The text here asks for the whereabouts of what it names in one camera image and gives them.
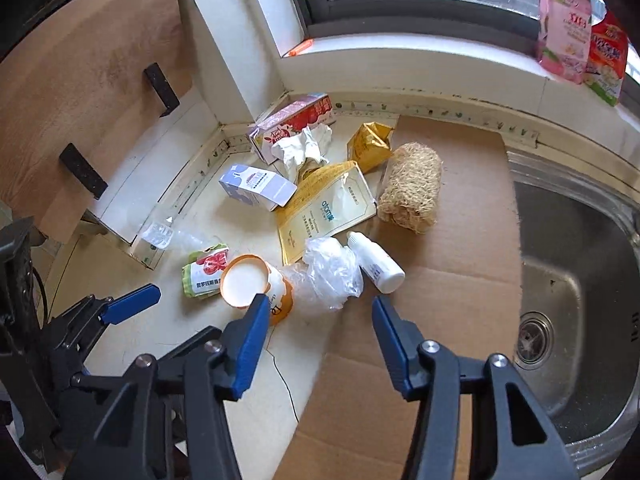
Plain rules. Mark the small white bottle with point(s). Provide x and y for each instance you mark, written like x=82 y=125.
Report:
x=377 y=267

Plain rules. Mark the loofah sponge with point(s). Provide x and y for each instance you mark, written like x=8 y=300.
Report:
x=410 y=185

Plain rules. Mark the pink milk carton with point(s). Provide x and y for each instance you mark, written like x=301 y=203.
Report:
x=295 y=117

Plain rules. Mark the yellow snack packet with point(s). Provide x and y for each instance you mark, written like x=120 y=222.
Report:
x=370 y=147

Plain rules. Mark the clear plastic bag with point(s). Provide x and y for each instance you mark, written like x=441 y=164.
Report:
x=330 y=265

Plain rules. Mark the green red wrapper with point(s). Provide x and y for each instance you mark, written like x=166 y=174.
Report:
x=202 y=272

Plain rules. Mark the dark framed window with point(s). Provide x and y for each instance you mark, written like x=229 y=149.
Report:
x=375 y=12

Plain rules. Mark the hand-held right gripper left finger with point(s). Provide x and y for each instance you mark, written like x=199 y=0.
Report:
x=247 y=345

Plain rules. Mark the orange lighter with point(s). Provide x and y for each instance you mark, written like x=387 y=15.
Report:
x=300 y=47

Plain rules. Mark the pink dish soap bottle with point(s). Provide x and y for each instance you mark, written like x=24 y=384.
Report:
x=562 y=30

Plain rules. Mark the white tissue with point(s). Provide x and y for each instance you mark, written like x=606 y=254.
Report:
x=295 y=152

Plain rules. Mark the wooden cutting board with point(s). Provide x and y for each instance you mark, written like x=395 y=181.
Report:
x=90 y=85

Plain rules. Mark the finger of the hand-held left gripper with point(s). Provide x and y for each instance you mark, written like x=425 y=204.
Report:
x=132 y=302
x=100 y=386

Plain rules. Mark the steel sink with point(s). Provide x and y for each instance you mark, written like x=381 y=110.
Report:
x=575 y=260

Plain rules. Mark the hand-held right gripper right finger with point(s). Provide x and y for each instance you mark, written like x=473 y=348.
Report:
x=392 y=350

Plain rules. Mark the purple milk carton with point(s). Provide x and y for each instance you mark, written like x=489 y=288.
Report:
x=250 y=185

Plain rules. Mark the red spray bottle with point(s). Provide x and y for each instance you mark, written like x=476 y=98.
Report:
x=607 y=60

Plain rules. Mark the clear plastic wrapper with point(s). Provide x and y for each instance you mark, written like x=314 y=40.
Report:
x=157 y=234

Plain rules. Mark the cardboard sheet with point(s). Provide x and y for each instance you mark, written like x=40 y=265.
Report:
x=450 y=285

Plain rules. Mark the orange rimmed paper cup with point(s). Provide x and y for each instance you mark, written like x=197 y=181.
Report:
x=242 y=282

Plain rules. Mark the sink drain strainer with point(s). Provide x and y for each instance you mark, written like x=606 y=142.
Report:
x=534 y=340

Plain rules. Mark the yellow white pouch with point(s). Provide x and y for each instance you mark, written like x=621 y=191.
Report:
x=325 y=210

